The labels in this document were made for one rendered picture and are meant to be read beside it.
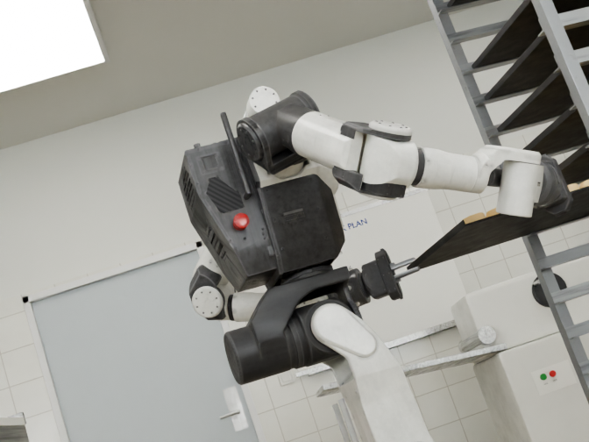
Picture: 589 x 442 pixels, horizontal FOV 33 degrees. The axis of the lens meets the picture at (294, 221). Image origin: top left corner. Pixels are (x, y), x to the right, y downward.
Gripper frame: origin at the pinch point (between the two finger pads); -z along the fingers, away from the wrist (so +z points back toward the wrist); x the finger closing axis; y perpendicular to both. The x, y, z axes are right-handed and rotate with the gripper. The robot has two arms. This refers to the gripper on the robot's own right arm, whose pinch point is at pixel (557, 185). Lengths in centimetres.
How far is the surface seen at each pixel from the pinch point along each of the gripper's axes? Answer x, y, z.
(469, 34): 53, 18, -46
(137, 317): 71, 323, -247
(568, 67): 23.6, -9.5, -9.7
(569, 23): 34.2, -12.1, -16.5
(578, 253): -10, 15, -49
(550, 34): 32.0, -8.8, -10.4
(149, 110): 191, 285, -272
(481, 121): 30, 22, -42
